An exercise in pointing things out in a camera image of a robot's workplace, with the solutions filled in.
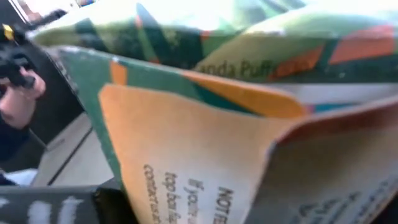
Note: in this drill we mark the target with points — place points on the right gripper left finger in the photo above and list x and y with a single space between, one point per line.
46 205

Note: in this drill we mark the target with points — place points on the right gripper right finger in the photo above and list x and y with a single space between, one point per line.
392 217

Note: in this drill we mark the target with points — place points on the panda cereal box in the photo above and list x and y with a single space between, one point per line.
202 140

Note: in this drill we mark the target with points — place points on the person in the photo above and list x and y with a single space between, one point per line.
9 146

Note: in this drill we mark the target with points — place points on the person's hand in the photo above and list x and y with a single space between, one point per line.
21 105

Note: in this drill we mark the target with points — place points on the black panel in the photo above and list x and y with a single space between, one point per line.
59 102

